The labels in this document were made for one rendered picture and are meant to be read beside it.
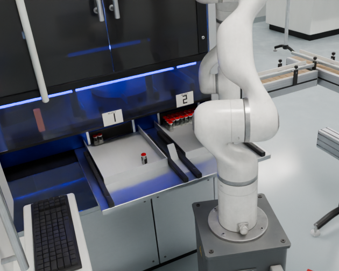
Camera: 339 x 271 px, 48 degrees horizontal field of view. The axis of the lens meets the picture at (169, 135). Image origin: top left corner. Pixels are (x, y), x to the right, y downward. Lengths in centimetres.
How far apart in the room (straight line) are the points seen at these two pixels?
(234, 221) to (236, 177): 16
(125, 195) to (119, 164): 21
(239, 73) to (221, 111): 11
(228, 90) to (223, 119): 46
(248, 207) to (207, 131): 29
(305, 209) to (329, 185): 34
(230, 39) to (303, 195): 192
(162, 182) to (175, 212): 62
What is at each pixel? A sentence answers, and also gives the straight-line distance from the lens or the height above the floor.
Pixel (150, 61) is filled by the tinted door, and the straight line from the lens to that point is 163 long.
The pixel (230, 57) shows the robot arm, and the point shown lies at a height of 139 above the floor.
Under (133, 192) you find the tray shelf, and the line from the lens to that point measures 141.
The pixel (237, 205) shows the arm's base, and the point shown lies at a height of 98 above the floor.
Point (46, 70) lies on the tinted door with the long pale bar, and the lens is 154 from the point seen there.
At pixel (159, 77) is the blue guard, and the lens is 166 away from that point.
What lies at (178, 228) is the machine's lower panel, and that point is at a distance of 212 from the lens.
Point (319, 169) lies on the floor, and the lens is 313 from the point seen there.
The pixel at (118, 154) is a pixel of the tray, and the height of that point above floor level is 88.
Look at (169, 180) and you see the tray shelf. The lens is 144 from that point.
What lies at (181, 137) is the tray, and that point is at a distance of 171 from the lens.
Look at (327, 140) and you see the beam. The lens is 247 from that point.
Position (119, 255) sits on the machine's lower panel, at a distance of 207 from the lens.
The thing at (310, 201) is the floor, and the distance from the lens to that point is 280.
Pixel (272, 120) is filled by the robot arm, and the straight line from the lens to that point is 103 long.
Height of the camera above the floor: 171
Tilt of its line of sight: 28 degrees down
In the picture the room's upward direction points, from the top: 6 degrees counter-clockwise
